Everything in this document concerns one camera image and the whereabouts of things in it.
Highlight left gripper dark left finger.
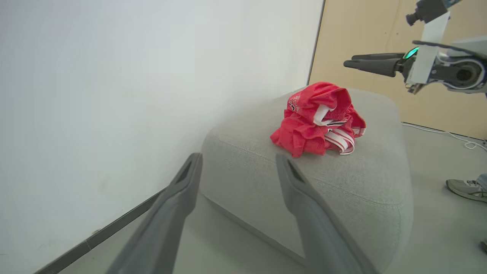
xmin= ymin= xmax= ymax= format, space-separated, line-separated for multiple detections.
xmin=107 ymin=153 xmax=203 ymax=274

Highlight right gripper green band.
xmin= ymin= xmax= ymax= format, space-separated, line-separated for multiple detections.
xmin=344 ymin=11 xmax=451 ymax=94

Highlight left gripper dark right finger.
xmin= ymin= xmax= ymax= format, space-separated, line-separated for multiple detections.
xmin=276 ymin=153 xmax=377 ymax=274

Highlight red basketball jersey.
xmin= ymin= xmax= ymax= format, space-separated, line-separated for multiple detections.
xmin=323 ymin=107 xmax=367 ymax=156

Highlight red shorts with white trim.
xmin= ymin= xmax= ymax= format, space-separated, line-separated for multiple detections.
xmin=270 ymin=82 xmax=353 ymax=159

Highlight grey fabric sofa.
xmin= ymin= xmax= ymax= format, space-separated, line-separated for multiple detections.
xmin=200 ymin=88 xmax=414 ymax=273

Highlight grey sneaker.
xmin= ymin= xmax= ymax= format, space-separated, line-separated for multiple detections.
xmin=446 ymin=179 xmax=487 ymax=203

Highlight light wooden wall panel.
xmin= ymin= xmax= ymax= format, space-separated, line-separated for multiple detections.
xmin=307 ymin=0 xmax=487 ymax=140

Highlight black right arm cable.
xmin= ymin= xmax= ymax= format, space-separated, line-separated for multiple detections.
xmin=413 ymin=40 xmax=487 ymax=58

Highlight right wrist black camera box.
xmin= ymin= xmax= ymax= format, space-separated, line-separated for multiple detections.
xmin=406 ymin=0 xmax=463 ymax=26

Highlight white floor cable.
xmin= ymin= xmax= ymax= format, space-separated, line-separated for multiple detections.
xmin=401 ymin=122 xmax=487 ymax=150

